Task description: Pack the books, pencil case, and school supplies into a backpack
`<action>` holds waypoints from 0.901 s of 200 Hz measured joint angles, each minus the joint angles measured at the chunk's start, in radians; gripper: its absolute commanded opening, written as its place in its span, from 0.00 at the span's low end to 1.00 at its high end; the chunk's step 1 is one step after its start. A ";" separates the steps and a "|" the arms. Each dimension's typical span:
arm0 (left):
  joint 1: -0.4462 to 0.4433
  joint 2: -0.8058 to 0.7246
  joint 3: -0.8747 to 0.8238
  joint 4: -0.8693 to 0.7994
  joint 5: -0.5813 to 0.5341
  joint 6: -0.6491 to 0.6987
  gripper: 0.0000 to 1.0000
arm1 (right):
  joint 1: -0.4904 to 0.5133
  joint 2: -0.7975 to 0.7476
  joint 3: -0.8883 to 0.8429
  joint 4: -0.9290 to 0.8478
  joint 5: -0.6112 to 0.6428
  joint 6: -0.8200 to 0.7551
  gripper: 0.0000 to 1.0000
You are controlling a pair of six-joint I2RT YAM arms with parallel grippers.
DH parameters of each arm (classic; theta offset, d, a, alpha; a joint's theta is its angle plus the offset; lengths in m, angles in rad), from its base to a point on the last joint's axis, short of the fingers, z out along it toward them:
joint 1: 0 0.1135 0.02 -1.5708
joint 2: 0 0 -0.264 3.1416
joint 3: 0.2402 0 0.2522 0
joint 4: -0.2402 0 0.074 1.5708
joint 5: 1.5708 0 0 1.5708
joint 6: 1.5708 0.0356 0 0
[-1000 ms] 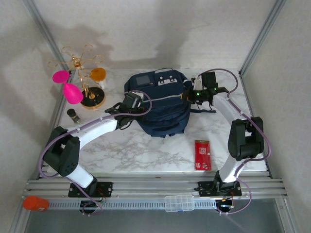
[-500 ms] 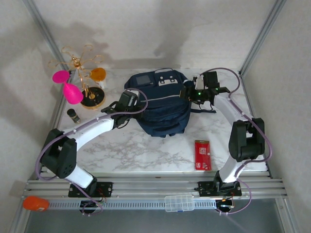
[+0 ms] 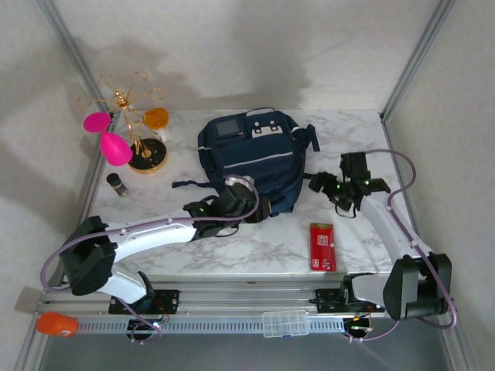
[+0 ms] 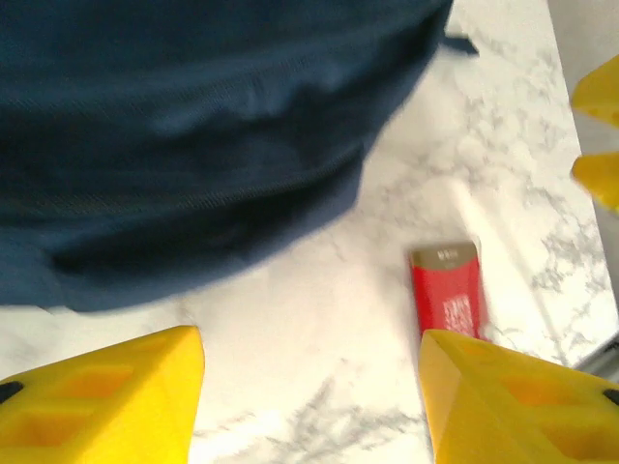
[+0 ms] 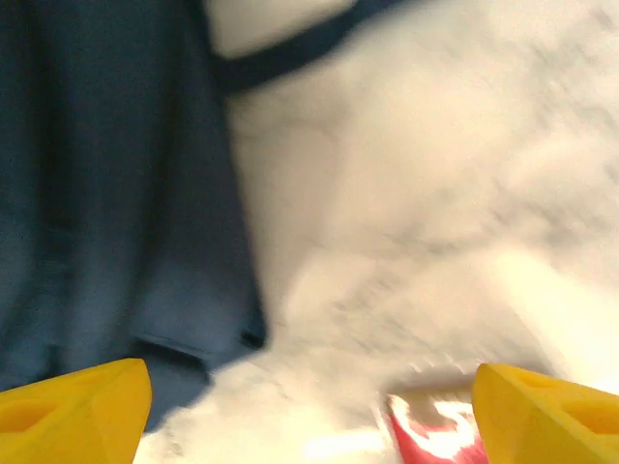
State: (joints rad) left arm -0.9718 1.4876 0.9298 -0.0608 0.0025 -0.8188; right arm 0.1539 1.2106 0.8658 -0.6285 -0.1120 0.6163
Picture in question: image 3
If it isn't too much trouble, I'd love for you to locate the grey slotted cable duct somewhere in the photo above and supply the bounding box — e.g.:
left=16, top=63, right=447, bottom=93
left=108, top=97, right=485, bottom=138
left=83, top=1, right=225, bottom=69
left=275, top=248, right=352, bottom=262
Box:
left=73, top=317, right=347, bottom=334

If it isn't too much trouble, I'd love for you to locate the aluminium frame post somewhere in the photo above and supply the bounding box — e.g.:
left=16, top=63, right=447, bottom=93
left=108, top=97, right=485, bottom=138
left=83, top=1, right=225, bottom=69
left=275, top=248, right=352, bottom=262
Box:
left=378, top=0, right=453, bottom=123
left=36, top=0, right=117, bottom=124

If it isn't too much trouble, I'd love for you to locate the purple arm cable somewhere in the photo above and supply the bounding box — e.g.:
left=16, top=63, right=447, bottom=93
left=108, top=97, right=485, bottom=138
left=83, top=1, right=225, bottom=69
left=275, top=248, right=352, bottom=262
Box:
left=342, top=148, right=459, bottom=343
left=40, top=174, right=261, bottom=345

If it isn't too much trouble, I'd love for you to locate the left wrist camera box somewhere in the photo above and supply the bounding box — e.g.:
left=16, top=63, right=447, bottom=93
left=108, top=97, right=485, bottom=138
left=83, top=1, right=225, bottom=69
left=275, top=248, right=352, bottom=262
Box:
left=224, top=175, right=255, bottom=194

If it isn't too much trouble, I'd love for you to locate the navy blue backpack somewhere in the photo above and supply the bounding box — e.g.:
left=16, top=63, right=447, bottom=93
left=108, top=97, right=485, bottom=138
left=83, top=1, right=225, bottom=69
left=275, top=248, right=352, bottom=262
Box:
left=172, top=107, right=321, bottom=217

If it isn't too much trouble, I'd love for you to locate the pink goblet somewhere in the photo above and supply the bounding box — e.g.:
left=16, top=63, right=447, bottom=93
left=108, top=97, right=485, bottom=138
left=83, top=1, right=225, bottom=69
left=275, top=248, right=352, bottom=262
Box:
left=100, top=130, right=135, bottom=166

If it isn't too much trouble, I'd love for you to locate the red packet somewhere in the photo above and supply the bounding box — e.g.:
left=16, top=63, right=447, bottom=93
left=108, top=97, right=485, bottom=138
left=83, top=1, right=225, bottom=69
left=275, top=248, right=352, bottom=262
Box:
left=309, top=222, right=338, bottom=271

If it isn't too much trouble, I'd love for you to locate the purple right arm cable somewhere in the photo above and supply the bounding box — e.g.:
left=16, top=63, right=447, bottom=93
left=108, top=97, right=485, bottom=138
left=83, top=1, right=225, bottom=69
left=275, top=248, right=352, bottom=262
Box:
left=342, top=148, right=459, bottom=343

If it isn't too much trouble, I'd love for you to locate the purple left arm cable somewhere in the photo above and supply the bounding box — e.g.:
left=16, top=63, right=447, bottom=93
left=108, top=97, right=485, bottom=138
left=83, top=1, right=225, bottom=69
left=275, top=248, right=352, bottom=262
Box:
left=40, top=174, right=261, bottom=345

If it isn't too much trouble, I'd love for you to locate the orange goblet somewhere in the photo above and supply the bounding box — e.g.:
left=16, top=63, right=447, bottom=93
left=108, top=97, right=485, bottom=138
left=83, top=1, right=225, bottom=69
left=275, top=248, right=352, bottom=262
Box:
left=142, top=107, right=171, bottom=141

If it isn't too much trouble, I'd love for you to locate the orange cylinder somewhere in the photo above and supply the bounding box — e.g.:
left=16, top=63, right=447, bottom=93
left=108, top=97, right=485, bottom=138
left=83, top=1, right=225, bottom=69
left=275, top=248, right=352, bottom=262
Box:
left=36, top=311, right=80, bottom=337

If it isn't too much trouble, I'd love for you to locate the clear plastic compartment box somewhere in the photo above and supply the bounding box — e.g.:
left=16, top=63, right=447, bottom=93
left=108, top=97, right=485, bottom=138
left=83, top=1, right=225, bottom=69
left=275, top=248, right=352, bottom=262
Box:
left=261, top=310, right=311, bottom=339

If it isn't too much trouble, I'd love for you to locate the black control board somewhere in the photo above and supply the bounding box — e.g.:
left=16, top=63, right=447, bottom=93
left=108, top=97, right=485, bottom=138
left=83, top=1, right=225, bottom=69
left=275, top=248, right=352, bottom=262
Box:
left=342, top=315, right=374, bottom=341
left=127, top=318, right=166, bottom=343

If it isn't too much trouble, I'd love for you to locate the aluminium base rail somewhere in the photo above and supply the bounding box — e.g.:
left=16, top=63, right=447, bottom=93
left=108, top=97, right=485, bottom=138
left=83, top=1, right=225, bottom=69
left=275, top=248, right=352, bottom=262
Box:
left=34, top=270, right=459, bottom=318

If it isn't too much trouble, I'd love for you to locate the small black bottle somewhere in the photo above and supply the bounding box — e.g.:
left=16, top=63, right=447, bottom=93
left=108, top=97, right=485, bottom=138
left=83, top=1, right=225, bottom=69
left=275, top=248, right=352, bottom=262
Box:
left=107, top=173, right=129, bottom=198

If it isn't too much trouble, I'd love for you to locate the aluminium side rail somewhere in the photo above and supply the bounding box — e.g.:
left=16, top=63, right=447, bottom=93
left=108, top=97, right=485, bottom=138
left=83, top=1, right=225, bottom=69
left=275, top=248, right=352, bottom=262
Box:
left=15, top=115, right=117, bottom=371
left=381, top=115, right=476, bottom=371

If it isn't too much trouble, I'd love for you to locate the gold wire cup stand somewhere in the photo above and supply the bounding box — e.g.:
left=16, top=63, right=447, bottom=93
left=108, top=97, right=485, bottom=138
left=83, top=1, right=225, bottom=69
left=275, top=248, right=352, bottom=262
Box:
left=76, top=70, right=170, bottom=174

